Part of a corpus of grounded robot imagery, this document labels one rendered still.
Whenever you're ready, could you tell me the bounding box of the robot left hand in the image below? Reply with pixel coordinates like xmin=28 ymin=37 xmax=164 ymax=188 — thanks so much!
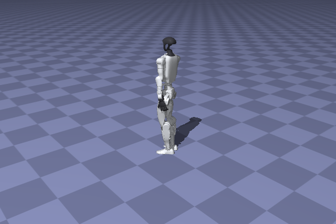
xmin=158 ymin=95 xmax=168 ymax=111

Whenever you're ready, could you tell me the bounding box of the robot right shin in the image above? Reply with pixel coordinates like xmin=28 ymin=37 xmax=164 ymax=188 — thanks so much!
xmin=170 ymin=118 xmax=176 ymax=146

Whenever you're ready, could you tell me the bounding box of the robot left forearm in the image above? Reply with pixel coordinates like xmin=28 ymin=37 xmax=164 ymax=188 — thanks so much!
xmin=155 ymin=77 xmax=163 ymax=100

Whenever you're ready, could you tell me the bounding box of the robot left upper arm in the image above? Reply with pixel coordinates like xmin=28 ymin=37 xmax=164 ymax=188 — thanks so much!
xmin=156 ymin=57 xmax=165 ymax=81

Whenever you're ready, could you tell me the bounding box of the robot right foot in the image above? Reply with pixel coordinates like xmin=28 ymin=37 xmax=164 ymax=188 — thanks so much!
xmin=164 ymin=144 xmax=178 ymax=150

